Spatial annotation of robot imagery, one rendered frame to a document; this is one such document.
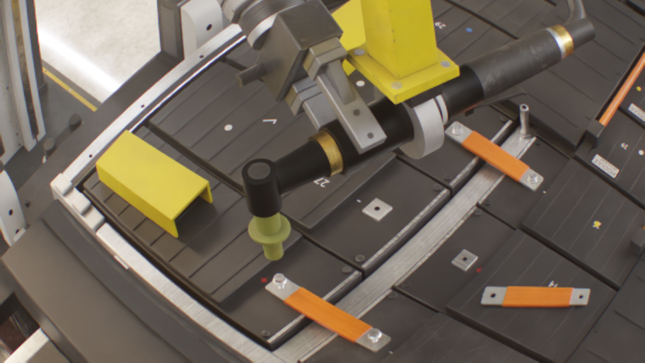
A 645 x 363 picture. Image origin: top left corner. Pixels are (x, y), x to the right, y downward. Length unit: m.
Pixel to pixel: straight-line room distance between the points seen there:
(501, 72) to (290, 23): 0.24
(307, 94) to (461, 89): 0.15
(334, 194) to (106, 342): 0.40
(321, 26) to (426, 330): 0.32
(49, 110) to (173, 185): 1.38
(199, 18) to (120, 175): 0.38
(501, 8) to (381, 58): 0.49
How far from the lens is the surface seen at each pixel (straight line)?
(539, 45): 1.31
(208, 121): 1.47
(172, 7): 1.70
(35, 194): 1.65
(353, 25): 1.53
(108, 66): 3.29
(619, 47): 1.61
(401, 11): 1.12
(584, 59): 1.55
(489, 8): 1.63
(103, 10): 3.58
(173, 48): 1.76
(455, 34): 1.57
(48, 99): 2.74
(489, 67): 1.27
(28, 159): 2.59
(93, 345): 1.13
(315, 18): 1.19
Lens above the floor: 1.98
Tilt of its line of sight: 44 degrees down
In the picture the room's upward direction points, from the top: 7 degrees counter-clockwise
